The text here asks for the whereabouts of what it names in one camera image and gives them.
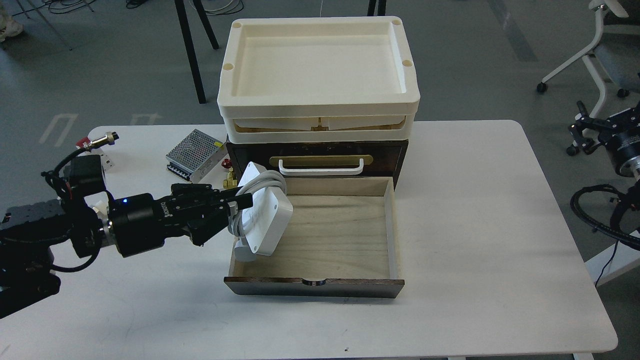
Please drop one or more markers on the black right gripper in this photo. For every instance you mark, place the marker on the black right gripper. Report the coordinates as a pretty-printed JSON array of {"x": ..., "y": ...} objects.
[{"x": 622, "y": 142}]

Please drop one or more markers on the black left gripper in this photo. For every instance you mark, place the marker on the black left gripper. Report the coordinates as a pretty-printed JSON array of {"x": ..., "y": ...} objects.
[{"x": 140, "y": 223}]

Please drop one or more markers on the dark wooden cabinet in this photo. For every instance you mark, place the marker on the dark wooden cabinet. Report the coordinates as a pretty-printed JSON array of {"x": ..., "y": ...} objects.
[{"x": 380, "y": 158}]

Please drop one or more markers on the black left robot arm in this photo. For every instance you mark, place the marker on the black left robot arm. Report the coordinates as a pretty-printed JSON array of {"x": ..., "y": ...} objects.
[{"x": 66, "y": 235}]

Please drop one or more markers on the white charger with cable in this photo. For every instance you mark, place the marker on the white charger with cable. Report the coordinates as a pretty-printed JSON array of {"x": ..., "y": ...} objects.
[{"x": 259, "y": 228}]

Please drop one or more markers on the cream plastic tray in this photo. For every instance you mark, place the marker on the cream plastic tray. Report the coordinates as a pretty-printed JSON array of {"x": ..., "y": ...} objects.
[{"x": 320, "y": 79}]

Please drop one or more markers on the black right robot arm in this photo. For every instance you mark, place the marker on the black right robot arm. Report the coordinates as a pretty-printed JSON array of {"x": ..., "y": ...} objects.
[{"x": 623, "y": 202}]

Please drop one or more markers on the white office chair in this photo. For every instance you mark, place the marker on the white office chair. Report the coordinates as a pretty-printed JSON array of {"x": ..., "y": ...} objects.
[{"x": 617, "y": 52}]

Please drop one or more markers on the white drawer handle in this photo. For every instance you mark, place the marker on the white drawer handle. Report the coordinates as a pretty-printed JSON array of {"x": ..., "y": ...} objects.
[{"x": 322, "y": 171}]

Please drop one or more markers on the brass valve red knob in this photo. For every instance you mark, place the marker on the brass valve red knob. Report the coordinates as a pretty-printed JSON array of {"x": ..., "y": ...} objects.
[{"x": 231, "y": 181}]

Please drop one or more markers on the open wooden drawer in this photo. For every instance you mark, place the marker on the open wooden drawer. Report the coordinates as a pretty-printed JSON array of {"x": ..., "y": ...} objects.
[{"x": 340, "y": 242}]

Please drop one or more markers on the metal mesh power supply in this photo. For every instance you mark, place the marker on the metal mesh power supply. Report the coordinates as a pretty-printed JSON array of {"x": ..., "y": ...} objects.
[{"x": 194, "y": 157}]

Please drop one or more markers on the small aluminium block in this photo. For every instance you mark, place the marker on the small aluminium block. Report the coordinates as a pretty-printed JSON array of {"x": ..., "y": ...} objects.
[{"x": 107, "y": 162}]

